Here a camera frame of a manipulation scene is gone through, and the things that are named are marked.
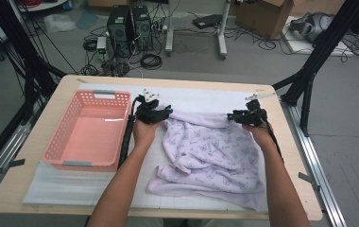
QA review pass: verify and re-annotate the tangle of black floor cables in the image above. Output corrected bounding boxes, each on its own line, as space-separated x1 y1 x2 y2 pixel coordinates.
228 25 359 63

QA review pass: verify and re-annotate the pink plastic basket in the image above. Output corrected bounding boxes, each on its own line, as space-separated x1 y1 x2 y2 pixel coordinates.
41 89 133 173

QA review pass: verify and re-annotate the grey metal bracket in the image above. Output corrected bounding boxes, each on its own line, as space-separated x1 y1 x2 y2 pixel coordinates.
298 171 321 192
0 158 26 174

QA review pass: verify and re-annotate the lilac printed towel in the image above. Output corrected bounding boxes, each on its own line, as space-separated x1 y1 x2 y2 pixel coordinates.
145 105 268 213

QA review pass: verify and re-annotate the white round table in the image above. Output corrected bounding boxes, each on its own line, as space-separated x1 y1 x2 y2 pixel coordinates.
16 0 70 13

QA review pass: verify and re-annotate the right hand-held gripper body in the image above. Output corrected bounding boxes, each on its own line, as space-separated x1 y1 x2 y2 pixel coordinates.
240 92 277 128

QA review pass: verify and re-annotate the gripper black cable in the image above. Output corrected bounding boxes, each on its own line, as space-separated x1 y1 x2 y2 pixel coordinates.
256 103 285 165
117 96 144 170

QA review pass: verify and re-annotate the aluminium rail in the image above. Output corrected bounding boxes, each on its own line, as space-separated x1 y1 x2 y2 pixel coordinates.
0 103 40 206
280 98 347 227

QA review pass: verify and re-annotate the grey rounded device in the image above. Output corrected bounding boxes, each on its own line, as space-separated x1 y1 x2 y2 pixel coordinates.
289 11 334 44

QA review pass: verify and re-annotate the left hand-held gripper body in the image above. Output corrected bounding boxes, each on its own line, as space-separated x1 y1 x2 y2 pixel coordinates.
134 89 162 126

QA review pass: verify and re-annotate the small white box device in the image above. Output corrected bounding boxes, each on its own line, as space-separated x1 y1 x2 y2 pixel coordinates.
95 36 108 61

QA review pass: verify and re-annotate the white floor board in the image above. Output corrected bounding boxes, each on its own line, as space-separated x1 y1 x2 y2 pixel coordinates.
282 15 355 58

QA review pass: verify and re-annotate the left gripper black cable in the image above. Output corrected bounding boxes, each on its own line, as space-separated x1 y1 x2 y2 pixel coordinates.
117 96 144 170

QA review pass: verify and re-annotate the black metal frame post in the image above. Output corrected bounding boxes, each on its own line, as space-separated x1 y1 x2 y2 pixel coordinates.
271 0 359 137
0 0 68 178

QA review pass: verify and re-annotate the black flat device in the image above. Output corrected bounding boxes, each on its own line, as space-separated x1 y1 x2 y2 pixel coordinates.
192 13 223 30

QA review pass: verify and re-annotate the person's left hand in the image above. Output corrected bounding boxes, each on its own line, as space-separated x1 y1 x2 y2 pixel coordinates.
132 119 162 149

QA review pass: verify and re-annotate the black computer tower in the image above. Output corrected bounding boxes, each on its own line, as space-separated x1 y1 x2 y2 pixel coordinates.
106 4 134 60
131 5 154 51

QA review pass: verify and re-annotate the clear plastic bag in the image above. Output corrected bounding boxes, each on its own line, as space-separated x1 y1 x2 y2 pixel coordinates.
43 12 77 34

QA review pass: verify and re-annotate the coil of black cable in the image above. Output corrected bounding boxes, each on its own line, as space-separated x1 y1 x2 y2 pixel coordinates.
140 53 163 71

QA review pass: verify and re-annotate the white grid mat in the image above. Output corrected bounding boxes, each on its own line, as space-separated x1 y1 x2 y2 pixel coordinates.
22 82 292 213

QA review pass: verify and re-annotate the white metal stand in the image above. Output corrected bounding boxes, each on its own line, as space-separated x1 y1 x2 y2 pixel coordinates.
164 0 232 61

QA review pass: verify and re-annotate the large cardboard box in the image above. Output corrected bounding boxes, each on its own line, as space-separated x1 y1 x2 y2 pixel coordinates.
235 0 295 41

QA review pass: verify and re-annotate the person's right hand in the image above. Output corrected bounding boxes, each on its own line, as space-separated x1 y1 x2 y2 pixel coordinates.
242 122 275 149

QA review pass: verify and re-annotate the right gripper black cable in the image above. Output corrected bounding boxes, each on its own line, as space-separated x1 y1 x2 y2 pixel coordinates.
256 103 285 165

